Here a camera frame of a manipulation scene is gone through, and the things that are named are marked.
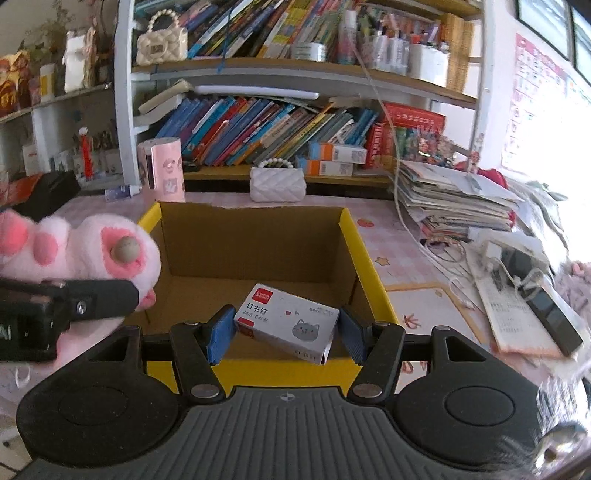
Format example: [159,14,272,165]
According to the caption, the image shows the red book box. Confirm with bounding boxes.
[367,102,447,169]

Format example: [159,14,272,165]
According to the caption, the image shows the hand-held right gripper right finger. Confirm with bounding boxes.
[340,307,491,402]

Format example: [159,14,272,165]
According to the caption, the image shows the red slim bottle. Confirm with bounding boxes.
[78,127,96,182]

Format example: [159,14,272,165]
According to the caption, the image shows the black case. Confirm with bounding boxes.
[23,170,82,209]

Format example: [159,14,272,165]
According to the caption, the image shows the red gold figurine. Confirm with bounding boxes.
[0,51,34,117]

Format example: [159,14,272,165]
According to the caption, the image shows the row of leaning books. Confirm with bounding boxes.
[154,97,382,168]

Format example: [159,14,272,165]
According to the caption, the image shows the white staple box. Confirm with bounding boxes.
[233,283,341,365]

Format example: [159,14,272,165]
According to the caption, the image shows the white gift bag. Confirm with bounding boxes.
[64,28,99,93]

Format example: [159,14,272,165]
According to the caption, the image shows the white cable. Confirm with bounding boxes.
[356,28,476,308]

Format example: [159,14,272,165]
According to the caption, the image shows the wicker basket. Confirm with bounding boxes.
[442,14,475,93]

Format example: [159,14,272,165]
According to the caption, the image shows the cream quilted handbag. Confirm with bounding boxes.
[136,10,189,65]

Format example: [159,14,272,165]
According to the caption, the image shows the lying thick book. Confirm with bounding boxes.
[139,78,195,126]

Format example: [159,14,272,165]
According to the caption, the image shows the pink plush paw toy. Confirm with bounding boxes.
[0,210,162,370]

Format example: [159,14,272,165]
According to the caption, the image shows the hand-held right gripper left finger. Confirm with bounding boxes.
[85,304,238,402]

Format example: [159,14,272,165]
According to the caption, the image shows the white cup yellow label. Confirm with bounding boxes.
[39,62,57,103]

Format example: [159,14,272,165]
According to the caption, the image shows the white side shelf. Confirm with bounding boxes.
[0,83,116,185]

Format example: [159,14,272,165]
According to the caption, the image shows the orange white carton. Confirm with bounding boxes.
[307,142,368,164]
[298,158,354,177]

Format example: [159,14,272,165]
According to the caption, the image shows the pink checked tablecloth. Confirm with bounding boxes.
[0,190,518,416]

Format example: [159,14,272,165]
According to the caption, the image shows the framed picture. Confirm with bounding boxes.
[571,8,591,85]
[516,0,574,60]

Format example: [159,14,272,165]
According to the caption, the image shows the black flat device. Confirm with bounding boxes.
[501,249,585,357]

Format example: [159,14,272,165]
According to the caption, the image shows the stack of papers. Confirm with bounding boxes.
[392,159,525,234]

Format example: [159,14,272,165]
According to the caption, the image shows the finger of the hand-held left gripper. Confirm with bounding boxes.
[0,278,140,324]

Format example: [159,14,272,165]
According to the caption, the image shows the pink wall chart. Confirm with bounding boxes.
[501,32,591,178]

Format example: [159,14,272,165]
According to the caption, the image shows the row of upright books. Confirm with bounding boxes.
[134,0,354,62]

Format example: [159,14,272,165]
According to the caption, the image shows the printed paper sheet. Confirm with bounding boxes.
[475,265,573,360]

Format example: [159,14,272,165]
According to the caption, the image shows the white charger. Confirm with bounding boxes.
[480,240,505,265]

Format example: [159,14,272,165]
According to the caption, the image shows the white pen holders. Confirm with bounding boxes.
[405,32,451,88]

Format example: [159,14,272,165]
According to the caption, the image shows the white bookshelf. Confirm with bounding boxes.
[113,0,497,188]

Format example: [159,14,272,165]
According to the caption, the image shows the yellow cardboard box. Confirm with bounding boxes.
[136,202,402,397]

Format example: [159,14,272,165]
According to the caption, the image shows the pink cylinder container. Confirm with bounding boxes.
[137,137,187,204]

